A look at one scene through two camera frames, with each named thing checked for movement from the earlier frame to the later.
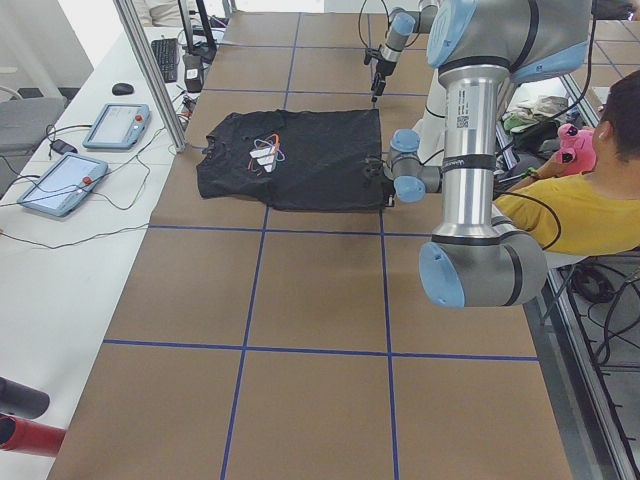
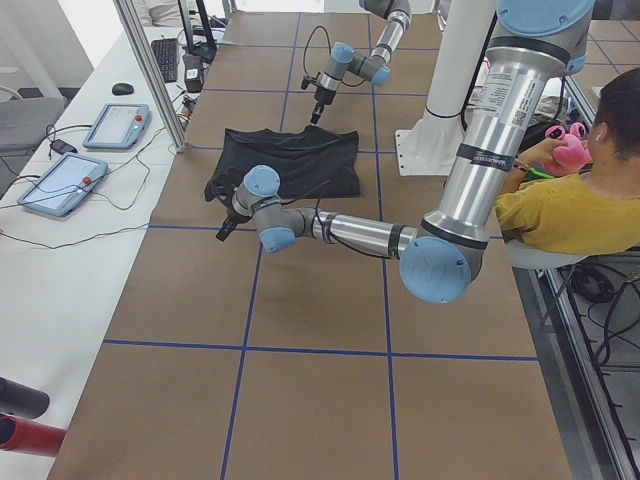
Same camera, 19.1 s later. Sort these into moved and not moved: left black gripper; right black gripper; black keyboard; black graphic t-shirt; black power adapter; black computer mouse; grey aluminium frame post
Moved: left black gripper; black graphic t-shirt; right black gripper
Not moved: black power adapter; black computer mouse; grey aluminium frame post; black keyboard
